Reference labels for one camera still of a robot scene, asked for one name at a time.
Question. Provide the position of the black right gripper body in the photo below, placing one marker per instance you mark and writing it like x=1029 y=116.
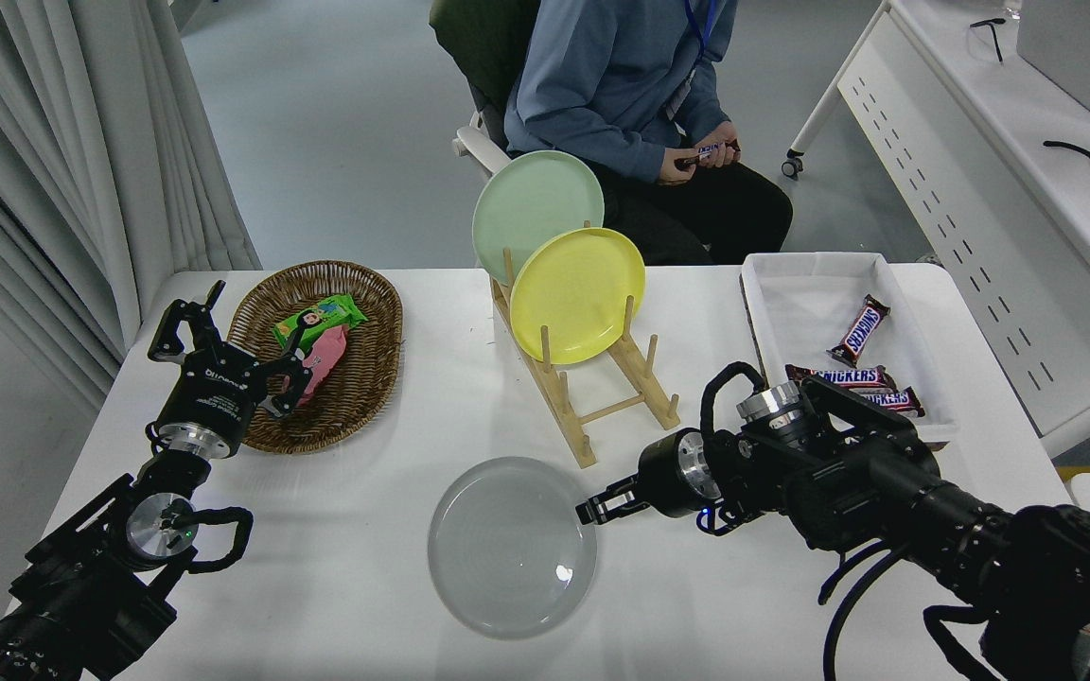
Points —
x=660 y=473

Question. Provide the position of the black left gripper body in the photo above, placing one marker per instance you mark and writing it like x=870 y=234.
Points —
x=216 y=395

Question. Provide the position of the grey plate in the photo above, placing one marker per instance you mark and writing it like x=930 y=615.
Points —
x=512 y=549

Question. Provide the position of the brown snickers bar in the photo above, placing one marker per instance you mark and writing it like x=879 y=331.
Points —
x=900 y=402
x=708 y=149
x=859 y=331
x=838 y=377

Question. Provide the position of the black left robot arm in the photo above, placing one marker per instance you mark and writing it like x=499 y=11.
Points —
x=81 y=596

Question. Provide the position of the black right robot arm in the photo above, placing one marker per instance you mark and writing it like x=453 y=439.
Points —
x=886 y=492

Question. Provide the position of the wooden plate rack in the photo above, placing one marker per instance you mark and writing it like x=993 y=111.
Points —
x=569 y=416

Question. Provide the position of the yellow plate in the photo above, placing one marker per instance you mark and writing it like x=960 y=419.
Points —
x=578 y=298

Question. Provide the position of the pale green plate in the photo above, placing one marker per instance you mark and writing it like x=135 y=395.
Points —
x=531 y=208

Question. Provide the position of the person's right hand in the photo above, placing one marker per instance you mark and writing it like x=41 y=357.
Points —
x=676 y=170

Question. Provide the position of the person's left hand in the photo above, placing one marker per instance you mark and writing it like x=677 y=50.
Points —
x=720 y=142

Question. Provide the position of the pink snack packet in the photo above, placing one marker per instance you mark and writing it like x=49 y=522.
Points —
x=327 y=355

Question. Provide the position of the green snack packet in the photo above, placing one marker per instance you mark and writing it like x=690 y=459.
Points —
x=318 y=317

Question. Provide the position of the brown wicker basket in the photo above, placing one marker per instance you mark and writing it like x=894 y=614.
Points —
x=370 y=359

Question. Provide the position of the white lined tray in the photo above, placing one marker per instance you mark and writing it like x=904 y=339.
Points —
x=805 y=303

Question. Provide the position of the white curtain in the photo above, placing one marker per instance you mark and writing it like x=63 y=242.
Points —
x=53 y=142

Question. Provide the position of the person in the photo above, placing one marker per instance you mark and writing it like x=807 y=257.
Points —
x=602 y=76

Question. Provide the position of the white desk with casters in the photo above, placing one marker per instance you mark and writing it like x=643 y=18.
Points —
x=1009 y=208

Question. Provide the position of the black glasses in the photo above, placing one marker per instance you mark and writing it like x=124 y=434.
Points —
x=992 y=30

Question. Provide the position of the grey laptop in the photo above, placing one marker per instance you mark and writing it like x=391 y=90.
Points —
x=1080 y=52

